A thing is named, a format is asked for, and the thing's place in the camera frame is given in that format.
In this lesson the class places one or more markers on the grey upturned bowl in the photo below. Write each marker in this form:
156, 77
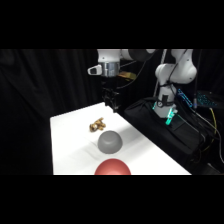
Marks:
110, 141

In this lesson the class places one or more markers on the electronics box with blue lights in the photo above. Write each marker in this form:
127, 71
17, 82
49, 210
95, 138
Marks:
200, 98

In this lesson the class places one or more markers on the black robot stand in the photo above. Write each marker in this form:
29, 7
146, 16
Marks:
163, 133

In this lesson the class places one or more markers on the red upturned bowl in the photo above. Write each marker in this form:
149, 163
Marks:
112, 167

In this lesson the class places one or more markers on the brown toy figure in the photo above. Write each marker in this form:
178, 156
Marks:
97, 124

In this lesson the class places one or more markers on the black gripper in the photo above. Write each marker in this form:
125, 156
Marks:
109, 83

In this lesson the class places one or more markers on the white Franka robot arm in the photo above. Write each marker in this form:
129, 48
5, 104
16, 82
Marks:
173, 70

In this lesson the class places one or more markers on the green status light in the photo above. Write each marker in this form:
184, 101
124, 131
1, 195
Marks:
170, 116

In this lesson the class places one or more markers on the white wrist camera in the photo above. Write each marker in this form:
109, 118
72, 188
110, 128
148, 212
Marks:
94, 70

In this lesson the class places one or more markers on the black curtain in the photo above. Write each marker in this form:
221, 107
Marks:
43, 100

